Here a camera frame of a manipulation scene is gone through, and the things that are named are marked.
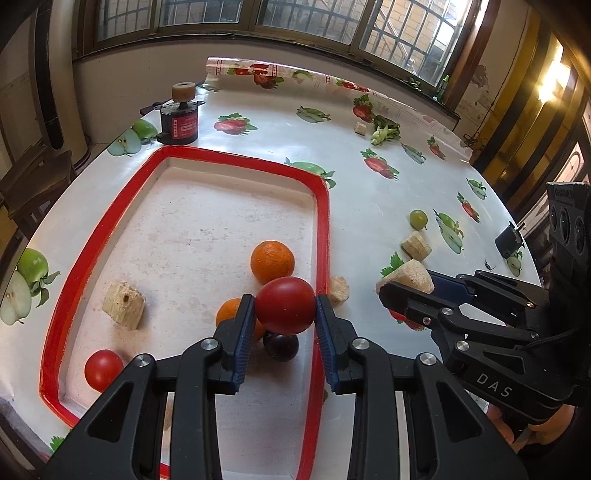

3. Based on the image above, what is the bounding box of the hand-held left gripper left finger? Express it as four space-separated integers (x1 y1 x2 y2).
44 294 257 480

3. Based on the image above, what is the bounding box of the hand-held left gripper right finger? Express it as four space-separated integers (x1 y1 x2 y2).
315 294 529 480

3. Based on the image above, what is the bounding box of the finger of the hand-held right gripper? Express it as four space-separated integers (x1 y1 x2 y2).
428 270 553 326
379 281 514 345

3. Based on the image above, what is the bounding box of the orange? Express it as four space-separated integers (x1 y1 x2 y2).
250 240 295 284
215 298 266 342

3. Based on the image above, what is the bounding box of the dark purple plum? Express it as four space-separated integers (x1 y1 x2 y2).
262 331 299 361

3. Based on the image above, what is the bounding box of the red tomato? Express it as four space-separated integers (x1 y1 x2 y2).
84 349 124 393
255 276 317 335

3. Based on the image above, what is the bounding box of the red rimmed tray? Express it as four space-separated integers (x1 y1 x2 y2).
39 146 332 480

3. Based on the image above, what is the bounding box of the person's right hand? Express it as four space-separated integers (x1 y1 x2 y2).
485 401 578 457

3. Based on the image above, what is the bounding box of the green leafy vegetable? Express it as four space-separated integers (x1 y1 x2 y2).
370 115 402 146

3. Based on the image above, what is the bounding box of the golden door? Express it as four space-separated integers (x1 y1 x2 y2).
471 9 591 232

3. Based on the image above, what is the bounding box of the fruit print tablecloth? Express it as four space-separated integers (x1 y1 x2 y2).
0 56 543 480

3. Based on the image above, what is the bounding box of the red label black motor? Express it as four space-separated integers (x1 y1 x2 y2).
140 82 206 145

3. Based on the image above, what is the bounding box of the wooden chair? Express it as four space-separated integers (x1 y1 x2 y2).
0 150 77 241

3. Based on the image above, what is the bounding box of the standing air conditioner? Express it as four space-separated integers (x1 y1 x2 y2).
28 0 93 167

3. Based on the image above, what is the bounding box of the barred window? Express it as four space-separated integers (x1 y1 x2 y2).
76 0 490 88

